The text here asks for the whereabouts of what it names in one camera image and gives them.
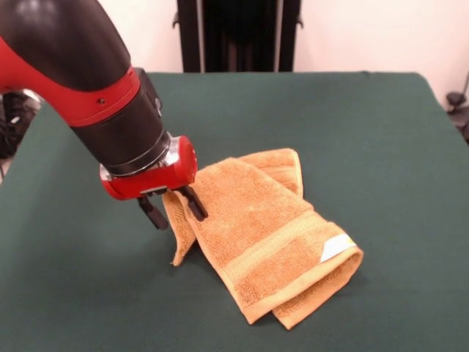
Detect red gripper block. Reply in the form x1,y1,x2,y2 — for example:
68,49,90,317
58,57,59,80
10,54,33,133
99,134,210,231

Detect tan terry towel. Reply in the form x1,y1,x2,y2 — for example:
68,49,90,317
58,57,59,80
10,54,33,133
163,147,364,330

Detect dark green table cloth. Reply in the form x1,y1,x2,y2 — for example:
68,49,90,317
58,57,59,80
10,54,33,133
0,71,469,352

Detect black robot pedestal stand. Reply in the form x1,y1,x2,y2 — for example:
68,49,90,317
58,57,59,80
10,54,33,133
171,0,305,73

